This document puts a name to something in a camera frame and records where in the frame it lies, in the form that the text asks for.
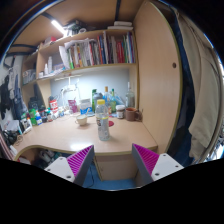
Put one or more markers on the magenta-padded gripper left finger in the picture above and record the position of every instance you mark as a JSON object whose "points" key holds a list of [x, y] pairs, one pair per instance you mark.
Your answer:
{"points": [[78, 163]]}

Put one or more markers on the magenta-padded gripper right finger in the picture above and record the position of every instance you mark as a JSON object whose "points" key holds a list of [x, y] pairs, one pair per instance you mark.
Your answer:
{"points": [[146, 161]]}

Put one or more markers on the clear yellow-capped drink bottle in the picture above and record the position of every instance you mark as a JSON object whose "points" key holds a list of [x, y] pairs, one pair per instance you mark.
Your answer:
{"points": [[103, 126]]}

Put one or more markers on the cream ceramic cup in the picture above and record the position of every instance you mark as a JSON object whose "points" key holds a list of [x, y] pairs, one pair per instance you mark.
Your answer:
{"points": [[81, 120]]}

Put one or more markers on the brown ceramic mug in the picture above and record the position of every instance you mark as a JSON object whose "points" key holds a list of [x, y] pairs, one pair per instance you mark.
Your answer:
{"points": [[131, 114]]}

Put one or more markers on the white-lidded brown spread jar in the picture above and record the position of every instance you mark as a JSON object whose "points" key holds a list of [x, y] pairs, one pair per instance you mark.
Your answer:
{"points": [[120, 112]]}

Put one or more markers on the pink packet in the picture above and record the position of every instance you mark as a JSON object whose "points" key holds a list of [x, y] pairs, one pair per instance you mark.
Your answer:
{"points": [[72, 106]]}

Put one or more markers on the blue and white carton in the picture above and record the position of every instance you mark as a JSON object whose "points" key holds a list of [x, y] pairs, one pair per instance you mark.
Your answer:
{"points": [[85, 106]]}

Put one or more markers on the small blue-labelled white bottle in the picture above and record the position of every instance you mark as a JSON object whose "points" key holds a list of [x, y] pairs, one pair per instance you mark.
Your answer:
{"points": [[38, 120]]}

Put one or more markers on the red and white canister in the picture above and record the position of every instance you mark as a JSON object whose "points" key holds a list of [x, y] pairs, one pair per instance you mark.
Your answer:
{"points": [[53, 106]]}

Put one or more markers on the small green bottle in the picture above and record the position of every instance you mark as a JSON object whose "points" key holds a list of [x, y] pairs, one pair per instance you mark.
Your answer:
{"points": [[32, 118]]}

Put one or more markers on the tall clear glass bottle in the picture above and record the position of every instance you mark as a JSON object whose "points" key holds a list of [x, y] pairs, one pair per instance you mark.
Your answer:
{"points": [[130, 98]]}

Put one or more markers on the dark green bottle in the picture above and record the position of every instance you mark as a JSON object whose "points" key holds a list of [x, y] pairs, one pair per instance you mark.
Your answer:
{"points": [[94, 98]]}

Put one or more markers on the green-capped slim bottle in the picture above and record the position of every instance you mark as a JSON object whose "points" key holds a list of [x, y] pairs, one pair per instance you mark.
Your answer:
{"points": [[113, 103]]}

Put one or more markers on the grey insulated flask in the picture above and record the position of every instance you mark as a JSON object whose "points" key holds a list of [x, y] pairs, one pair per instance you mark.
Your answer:
{"points": [[98, 97]]}

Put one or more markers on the dark blue hanging garment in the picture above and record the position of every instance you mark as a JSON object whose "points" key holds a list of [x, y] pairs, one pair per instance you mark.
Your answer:
{"points": [[186, 100]]}

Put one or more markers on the orange-capped bottle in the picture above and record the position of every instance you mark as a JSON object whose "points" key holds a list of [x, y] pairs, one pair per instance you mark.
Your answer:
{"points": [[106, 95]]}

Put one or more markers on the beige hanging cloth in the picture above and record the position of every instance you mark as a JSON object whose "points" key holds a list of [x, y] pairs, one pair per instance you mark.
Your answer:
{"points": [[203, 100]]}

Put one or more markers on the white LED light bar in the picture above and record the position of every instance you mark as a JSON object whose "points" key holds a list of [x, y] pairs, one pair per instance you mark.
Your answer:
{"points": [[68, 77]]}

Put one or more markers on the wooden bookshelf unit with books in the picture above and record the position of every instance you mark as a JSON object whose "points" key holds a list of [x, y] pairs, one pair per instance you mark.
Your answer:
{"points": [[100, 50]]}

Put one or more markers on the ceiling fluorescent tube light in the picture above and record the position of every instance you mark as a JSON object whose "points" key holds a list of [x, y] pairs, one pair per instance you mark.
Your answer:
{"points": [[58, 26]]}

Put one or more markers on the white wall power strip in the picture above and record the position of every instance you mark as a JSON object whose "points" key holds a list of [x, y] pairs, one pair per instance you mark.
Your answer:
{"points": [[70, 88]]}

